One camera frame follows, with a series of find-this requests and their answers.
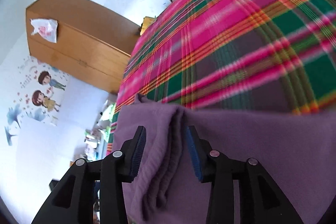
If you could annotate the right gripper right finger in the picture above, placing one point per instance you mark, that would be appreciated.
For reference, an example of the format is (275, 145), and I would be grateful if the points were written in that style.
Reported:
(241, 191)

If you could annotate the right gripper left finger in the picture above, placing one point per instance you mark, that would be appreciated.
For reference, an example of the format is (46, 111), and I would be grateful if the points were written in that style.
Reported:
(72, 199)

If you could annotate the purple fleece garment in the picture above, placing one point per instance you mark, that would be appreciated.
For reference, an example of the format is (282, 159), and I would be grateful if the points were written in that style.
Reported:
(297, 151)

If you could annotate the glass top side table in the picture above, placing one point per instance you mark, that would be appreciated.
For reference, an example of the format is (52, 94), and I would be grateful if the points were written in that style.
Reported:
(94, 145)

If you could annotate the wooden wardrobe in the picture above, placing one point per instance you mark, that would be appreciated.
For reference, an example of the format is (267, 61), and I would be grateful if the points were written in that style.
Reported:
(93, 43)

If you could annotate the pink plaid tablecloth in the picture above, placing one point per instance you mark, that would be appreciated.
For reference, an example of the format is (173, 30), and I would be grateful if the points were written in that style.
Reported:
(268, 55)

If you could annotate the white red plastic bag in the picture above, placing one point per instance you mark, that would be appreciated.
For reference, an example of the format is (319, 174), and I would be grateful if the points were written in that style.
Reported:
(46, 28)

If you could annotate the yellow box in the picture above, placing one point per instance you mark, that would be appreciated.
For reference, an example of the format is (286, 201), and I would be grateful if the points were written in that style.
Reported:
(147, 22)

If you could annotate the cartoon wall sticker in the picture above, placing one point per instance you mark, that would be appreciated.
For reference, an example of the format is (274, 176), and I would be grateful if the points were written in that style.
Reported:
(36, 91)

